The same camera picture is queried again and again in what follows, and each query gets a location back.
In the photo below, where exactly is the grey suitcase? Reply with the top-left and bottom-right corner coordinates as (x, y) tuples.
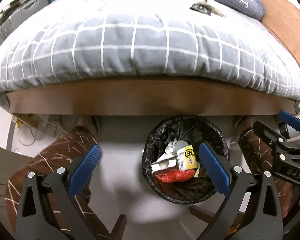
(0, 0), (49, 43)

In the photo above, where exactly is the grey checked bed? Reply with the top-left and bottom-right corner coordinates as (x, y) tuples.
(0, 0), (300, 108)

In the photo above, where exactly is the small white box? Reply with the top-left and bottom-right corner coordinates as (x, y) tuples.
(151, 155), (179, 178)

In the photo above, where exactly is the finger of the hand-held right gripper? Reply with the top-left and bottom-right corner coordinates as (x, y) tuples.
(279, 109), (300, 134)
(254, 121), (300, 173)

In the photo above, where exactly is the yellow snack packet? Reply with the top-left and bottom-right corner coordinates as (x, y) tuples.
(176, 145), (198, 172)

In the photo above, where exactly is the power strip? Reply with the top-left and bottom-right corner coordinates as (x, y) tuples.
(12, 114), (39, 128)

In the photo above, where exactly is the wooden headboard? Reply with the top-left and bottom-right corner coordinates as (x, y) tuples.
(260, 0), (300, 73)

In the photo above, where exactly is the red plastic bag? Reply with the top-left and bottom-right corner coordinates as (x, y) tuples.
(156, 169), (195, 182)

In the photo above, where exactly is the wooden bed frame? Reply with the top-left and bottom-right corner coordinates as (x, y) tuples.
(5, 76), (300, 117)

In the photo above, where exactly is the black-lined waste bin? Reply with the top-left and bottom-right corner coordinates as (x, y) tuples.
(142, 115), (230, 205)

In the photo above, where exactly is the dark brown carton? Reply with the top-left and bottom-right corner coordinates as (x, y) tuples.
(190, 0), (227, 18)

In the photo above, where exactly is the white tissue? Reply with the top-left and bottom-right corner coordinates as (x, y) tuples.
(165, 139), (178, 155)

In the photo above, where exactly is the white cable tangle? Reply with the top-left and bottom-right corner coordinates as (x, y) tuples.
(15, 116), (77, 147)

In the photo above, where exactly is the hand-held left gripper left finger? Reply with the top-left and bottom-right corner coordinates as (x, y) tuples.
(16, 144), (102, 240)

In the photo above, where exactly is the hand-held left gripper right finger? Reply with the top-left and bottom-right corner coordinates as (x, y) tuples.
(199, 142), (284, 240)

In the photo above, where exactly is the person's right hand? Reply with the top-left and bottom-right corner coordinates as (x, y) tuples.
(281, 180), (300, 219)

